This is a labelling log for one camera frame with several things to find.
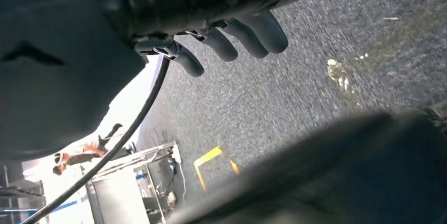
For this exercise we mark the person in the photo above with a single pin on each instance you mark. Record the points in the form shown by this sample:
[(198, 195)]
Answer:
[(80, 158)]

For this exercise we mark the yellow floor tape square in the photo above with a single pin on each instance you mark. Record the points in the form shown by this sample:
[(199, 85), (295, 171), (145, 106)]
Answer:
[(207, 156)]

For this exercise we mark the robot's black leg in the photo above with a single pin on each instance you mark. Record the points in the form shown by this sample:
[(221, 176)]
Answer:
[(331, 173)]

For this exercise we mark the steel workbench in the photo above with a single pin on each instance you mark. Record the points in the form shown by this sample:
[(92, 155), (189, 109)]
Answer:
[(115, 198)]

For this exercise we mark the white power strip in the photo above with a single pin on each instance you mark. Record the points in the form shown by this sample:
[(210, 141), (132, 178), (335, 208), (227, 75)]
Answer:
[(177, 154)]

